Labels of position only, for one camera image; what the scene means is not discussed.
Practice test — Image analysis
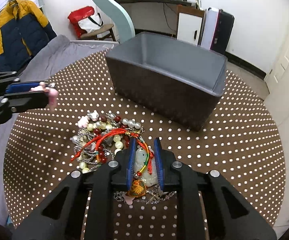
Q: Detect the silver chain necklace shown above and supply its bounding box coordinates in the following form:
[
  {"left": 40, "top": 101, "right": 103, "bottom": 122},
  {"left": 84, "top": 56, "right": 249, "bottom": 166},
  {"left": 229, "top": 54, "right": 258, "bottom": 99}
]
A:
[{"left": 113, "top": 185, "right": 177, "bottom": 205}]

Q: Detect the yellow navy puffer jacket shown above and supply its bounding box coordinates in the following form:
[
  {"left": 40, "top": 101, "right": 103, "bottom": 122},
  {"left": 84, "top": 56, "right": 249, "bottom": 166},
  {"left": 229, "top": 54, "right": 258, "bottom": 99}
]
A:
[{"left": 0, "top": 0, "right": 57, "bottom": 72}]

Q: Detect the teal curved bed frame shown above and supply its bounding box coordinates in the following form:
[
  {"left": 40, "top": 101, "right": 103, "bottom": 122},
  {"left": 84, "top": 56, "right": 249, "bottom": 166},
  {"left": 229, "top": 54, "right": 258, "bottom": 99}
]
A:
[{"left": 92, "top": 0, "right": 135, "bottom": 43}]

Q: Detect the white black suitcase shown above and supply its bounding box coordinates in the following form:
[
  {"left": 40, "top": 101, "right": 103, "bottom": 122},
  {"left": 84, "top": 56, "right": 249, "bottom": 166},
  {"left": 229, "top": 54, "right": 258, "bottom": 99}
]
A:
[{"left": 200, "top": 7, "right": 234, "bottom": 55}]

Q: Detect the pink plush charm keychain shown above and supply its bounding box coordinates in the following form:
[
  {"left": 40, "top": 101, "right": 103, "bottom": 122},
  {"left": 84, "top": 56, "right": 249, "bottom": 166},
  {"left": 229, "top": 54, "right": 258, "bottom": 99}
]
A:
[{"left": 30, "top": 82, "right": 59, "bottom": 111}]

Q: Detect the red shopping bag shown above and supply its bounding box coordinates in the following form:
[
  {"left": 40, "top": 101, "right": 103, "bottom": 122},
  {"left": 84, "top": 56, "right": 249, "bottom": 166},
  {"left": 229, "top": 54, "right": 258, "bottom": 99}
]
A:
[{"left": 67, "top": 6, "right": 95, "bottom": 38}]

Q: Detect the white tote bag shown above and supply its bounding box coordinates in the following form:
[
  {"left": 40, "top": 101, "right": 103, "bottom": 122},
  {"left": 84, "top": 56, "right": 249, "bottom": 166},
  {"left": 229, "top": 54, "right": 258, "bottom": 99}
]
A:
[{"left": 78, "top": 13, "right": 104, "bottom": 33}]

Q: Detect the white jade pendant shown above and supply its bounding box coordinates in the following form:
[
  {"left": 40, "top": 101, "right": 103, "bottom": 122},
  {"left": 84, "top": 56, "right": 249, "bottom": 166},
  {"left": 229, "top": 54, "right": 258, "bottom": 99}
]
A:
[{"left": 133, "top": 147, "right": 159, "bottom": 188}]

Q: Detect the brown polka dot tablecloth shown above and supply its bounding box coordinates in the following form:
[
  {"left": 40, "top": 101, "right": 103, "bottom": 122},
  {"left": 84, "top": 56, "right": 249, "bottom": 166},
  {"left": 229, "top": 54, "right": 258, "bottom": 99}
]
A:
[{"left": 3, "top": 51, "right": 285, "bottom": 239}]

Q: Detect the dark red bead bracelet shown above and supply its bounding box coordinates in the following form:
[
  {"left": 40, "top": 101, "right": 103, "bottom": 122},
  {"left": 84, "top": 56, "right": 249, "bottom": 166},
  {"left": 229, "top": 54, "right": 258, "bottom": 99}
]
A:
[{"left": 93, "top": 115, "right": 131, "bottom": 164}]

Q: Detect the red braided cord bracelet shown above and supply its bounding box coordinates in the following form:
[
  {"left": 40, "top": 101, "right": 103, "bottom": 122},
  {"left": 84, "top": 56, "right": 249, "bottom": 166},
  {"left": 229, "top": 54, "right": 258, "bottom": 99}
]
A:
[{"left": 70, "top": 128, "right": 155, "bottom": 176}]

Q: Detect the embroidered orange charm pouch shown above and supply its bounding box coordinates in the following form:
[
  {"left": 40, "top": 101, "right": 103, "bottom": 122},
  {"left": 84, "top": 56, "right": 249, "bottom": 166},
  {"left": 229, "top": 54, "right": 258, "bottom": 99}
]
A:
[{"left": 126, "top": 179, "right": 147, "bottom": 198}]

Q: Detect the white brown small cabinet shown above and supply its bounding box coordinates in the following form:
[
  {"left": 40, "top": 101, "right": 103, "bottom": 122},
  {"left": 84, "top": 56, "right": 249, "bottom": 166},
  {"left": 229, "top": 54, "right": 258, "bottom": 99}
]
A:
[{"left": 176, "top": 5, "right": 205, "bottom": 46}]

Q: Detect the cream pearl bead bracelet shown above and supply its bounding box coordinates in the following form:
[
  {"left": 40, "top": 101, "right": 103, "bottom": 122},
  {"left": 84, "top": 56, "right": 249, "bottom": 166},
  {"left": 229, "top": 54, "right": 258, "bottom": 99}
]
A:
[{"left": 77, "top": 114, "right": 124, "bottom": 173}]

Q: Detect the dark wall desk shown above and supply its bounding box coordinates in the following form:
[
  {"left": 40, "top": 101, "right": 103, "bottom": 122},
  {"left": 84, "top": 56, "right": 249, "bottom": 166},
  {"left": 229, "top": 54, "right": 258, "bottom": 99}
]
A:
[{"left": 113, "top": 0, "right": 193, "bottom": 37}]

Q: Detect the dark grey storage box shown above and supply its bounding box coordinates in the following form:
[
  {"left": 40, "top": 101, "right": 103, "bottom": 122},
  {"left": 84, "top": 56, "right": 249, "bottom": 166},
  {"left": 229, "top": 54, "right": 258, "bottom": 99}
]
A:
[{"left": 105, "top": 33, "right": 226, "bottom": 131}]

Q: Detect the wooden stool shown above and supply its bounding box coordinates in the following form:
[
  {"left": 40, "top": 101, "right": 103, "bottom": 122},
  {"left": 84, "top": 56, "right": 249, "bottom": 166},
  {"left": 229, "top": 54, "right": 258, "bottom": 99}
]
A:
[{"left": 80, "top": 23, "right": 116, "bottom": 42}]

